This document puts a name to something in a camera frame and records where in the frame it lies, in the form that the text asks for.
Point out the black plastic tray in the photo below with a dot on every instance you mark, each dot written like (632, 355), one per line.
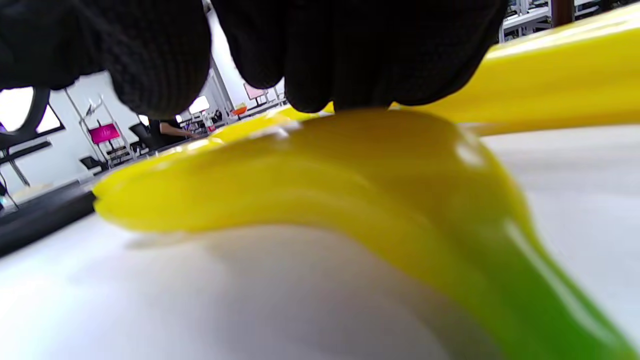
(40, 215)

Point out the yellow plastic banana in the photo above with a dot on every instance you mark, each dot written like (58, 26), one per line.
(250, 127)
(375, 190)
(550, 80)

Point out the person's right hand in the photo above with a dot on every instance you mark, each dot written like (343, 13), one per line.
(350, 50)

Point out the pink screen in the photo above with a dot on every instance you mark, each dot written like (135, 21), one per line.
(104, 134)

